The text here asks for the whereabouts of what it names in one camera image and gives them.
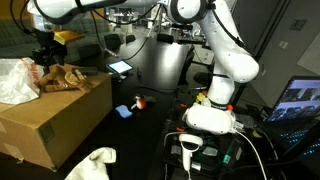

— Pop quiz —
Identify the white VR headset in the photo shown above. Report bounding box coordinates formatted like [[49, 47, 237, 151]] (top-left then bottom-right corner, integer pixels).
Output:
[[182, 102, 238, 136]]

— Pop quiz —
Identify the yellow wrist camera mount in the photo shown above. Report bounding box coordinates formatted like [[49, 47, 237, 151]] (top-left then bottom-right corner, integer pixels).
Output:
[[53, 29, 86, 46]]

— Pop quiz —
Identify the orange plush toy with tag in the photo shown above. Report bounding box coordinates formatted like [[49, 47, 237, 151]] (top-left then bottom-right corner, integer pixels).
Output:
[[130, 94, 158, 111]]

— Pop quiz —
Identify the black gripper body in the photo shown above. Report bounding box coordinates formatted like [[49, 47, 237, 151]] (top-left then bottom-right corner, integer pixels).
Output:
[[31, 29, 68, 66]]

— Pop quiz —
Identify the white knitted towel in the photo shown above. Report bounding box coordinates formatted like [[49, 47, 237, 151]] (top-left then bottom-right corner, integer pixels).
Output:
[[64, 147, 118, 180]]

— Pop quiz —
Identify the black equipment tray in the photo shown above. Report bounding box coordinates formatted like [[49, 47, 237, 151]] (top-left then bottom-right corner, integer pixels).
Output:
[[163, 131, 248, 174]]

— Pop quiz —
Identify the large cardboard box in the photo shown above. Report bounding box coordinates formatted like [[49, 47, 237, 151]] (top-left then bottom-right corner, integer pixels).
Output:
[[0, 64, 114, 173]]

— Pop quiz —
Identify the small yellow object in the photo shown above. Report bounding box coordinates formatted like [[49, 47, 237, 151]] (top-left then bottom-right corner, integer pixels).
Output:
[[195, 92, 207, 104]]

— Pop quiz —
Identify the blue cloth pad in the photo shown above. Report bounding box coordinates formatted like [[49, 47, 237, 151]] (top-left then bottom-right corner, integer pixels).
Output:
[[114, 104, 134, 119]]

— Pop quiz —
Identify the grey sofa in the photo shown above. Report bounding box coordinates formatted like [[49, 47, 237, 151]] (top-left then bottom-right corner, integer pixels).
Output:
[[0, 18, 126, 64]]

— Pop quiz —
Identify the white barcode scanner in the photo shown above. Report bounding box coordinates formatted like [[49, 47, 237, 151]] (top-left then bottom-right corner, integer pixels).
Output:
[[178, 133, 204, 173]]

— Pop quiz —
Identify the open laptop lit screen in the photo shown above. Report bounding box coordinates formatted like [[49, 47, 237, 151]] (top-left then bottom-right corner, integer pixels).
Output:
[[264, 75, 320, 161]]

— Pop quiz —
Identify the white cable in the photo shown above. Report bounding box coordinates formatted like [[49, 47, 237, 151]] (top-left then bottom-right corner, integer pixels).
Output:
[[229, 128, 269, 180]]

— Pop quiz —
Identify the small tablet lit screen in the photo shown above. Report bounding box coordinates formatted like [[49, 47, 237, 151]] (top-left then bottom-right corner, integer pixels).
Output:
[[106, 59, 134, 75]]

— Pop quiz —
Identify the white plastic bag red print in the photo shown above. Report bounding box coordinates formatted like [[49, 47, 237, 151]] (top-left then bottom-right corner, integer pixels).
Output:
[[0, 57, 45, 105]]

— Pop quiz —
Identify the brown plush animal toy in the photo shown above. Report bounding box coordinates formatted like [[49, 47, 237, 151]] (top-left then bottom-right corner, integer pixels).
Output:
[[39, 64, 92, 94]]

